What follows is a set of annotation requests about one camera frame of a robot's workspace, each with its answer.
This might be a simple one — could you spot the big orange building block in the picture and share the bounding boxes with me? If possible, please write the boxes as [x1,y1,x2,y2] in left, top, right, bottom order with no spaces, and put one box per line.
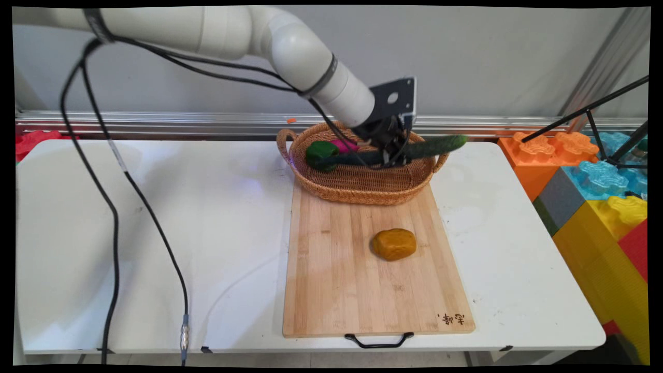
[497,131,601,203]

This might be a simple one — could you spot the slanted aluminium post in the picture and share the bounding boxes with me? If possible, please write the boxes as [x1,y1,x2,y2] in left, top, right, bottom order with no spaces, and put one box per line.
[558,7,650,118]

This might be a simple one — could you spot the big light blue block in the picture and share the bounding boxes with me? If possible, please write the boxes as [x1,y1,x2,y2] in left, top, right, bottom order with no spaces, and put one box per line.
[562,160,631,200]
[590,132,649,197]

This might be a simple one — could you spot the red foam block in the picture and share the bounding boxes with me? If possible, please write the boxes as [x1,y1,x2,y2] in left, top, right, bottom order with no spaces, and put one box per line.
[16,130,79,163]

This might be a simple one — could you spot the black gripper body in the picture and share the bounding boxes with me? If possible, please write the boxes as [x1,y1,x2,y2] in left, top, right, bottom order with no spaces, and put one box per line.
[356,116,411,154]

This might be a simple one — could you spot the orange-brown toy potato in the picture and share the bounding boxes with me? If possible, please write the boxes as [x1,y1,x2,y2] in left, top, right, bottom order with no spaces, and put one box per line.
[371,228,418,262]

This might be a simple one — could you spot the bamboo cutting board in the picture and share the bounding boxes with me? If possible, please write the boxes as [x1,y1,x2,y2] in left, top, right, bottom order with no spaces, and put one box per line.
[282,181,476,339]

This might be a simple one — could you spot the big yellow building block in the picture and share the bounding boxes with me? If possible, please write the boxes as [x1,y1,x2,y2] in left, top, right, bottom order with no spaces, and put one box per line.
[552,195,650,364]

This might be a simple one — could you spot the woven wicker basket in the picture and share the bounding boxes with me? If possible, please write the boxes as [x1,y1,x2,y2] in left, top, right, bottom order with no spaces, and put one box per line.
[276,121,450,206]

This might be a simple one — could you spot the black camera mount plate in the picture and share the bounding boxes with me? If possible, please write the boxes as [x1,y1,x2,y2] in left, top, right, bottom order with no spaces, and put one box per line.
[368,77,418,125]

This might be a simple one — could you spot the green toy bell pepper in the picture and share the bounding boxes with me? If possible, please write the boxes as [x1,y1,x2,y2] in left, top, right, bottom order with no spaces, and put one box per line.
[304,140,340,172]

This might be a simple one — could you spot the purple toy sweet potato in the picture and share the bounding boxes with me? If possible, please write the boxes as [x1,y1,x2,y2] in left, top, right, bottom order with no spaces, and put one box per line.
[330,138,360,155]

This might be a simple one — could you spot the big red building block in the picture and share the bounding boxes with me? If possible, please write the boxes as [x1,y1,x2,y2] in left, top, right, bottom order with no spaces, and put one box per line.
[616,220,650,283]

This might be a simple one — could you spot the black tripod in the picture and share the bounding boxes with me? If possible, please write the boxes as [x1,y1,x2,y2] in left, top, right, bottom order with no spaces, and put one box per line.
[521,75,650,169]

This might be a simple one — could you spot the thin cable with metal connector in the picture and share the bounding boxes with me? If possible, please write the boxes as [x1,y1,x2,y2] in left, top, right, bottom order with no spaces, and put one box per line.
[80,36,394,366]

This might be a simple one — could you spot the green toy cucumber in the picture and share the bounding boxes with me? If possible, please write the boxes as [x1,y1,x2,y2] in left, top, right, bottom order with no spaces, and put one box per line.
[312,134,469,173]

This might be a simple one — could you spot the thick black cable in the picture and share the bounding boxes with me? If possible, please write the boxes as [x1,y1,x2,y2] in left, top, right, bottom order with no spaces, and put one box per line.
[60,35,412,366]

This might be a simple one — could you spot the horizontal aluminium rail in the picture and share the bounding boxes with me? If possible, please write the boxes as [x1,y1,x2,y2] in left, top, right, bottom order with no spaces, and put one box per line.
[16,109,648,140]

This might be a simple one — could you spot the black velcro strap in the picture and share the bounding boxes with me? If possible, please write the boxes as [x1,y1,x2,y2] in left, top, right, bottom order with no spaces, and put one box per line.
[83,8,116,45]
[300,54,339,99]

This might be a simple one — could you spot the big grey building block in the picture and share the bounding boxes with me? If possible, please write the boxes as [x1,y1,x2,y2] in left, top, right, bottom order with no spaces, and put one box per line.
[534,167,591,237]

